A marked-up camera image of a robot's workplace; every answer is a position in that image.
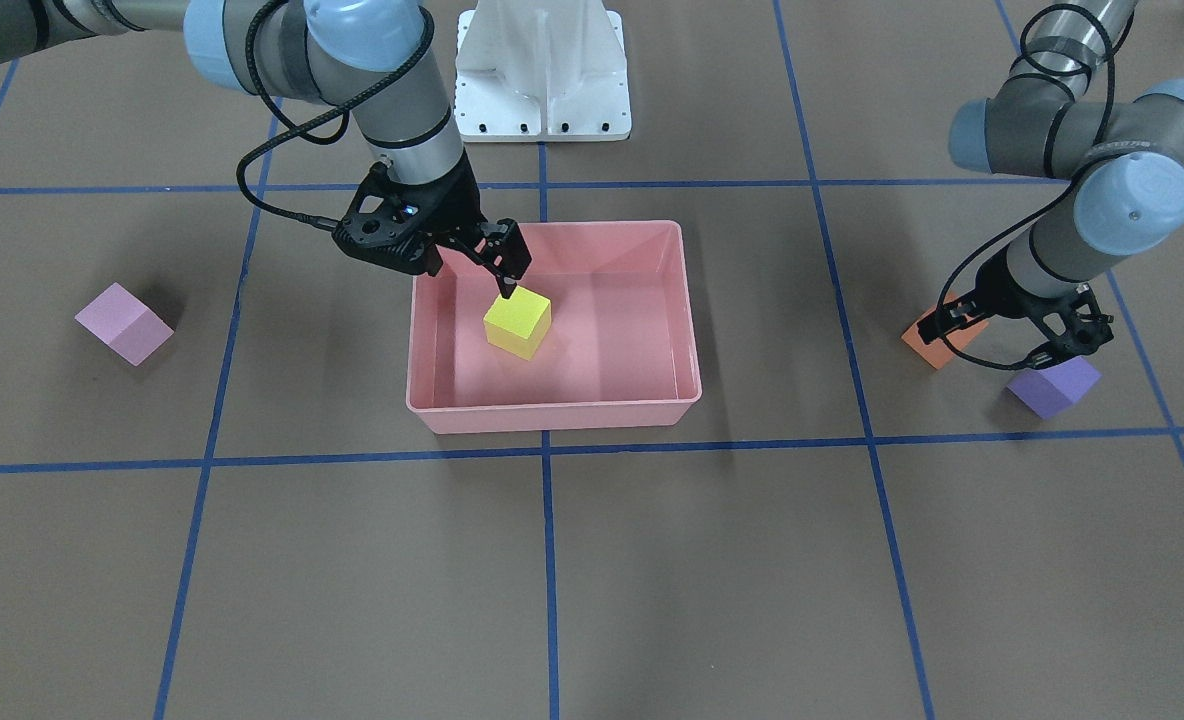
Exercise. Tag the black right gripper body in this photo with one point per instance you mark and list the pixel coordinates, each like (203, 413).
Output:
(455, 211)

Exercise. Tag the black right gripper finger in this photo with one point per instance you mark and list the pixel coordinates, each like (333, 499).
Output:
(433, 264)
(499, 248)

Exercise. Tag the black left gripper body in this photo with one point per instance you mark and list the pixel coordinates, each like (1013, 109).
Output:
(1002, 290)

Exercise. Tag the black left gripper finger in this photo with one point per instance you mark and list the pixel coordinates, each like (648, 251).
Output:
(1073, 326)
(957, 324)

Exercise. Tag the yellow foam block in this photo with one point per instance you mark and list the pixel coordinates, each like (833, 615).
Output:
(519, 324)

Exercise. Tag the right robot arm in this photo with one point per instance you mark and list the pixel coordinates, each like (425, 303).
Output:
(322, 68)

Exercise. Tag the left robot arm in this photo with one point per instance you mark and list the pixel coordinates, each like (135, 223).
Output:
(1056, 116)

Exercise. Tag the pink plastic bin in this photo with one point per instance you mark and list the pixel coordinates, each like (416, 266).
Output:
(620, 353)

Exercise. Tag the purple foam block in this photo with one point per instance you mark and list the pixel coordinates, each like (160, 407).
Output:
(1050, 391)

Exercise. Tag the pink foam block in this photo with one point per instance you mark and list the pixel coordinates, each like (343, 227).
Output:
(121, 321)

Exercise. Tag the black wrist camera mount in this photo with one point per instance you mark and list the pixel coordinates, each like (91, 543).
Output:
(379, 226)

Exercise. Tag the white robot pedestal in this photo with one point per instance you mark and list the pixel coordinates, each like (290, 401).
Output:
(541, 72)

